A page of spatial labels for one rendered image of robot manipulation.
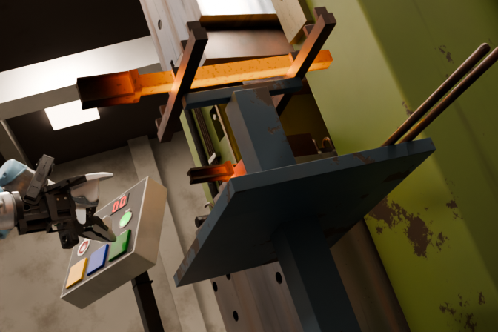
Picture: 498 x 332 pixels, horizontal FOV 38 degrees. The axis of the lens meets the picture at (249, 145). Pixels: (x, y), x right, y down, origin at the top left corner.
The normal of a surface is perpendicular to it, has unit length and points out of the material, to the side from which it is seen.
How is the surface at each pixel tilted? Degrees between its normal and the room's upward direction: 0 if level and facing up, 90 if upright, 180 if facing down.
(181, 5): 90
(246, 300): 90
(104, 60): 90
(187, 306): 90
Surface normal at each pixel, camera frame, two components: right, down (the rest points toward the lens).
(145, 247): 0.72, -0.48
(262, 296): -0.87, 0.11
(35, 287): 0.05, -0.41
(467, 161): 0.39, -0.48
